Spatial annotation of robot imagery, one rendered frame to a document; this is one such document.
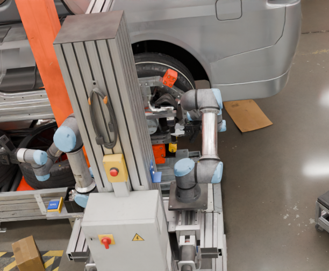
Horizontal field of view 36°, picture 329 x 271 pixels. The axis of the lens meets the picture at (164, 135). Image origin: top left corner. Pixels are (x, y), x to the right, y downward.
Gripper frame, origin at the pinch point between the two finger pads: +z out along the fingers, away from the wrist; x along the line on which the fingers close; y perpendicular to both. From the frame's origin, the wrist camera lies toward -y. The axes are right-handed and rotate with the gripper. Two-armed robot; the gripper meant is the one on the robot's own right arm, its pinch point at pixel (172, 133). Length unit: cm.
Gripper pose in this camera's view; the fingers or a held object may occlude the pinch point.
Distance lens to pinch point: 336.5
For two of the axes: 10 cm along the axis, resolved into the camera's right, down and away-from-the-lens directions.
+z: -9.9, 0.9, 1.2
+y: -1.4, -7.8, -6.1
